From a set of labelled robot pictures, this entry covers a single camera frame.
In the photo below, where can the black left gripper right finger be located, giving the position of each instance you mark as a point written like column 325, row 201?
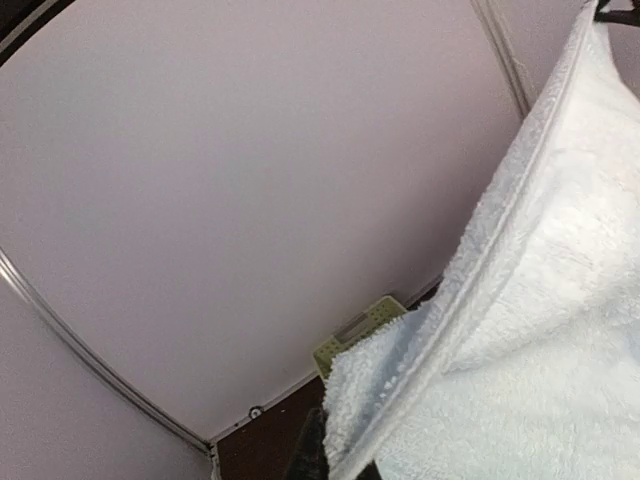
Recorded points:
column 370, row 472

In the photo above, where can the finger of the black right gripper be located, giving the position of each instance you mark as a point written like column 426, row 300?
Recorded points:
column 605, row 14

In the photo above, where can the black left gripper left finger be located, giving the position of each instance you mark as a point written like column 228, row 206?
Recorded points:
column 308, row 461

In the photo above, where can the pale green plastic basket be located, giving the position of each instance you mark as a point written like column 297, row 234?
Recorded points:
column 377, row 315

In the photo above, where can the light blue towel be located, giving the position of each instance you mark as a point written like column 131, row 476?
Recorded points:
column 525, row 364

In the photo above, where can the aluminium frame post right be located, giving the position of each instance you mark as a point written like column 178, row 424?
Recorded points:
column 494, row 24

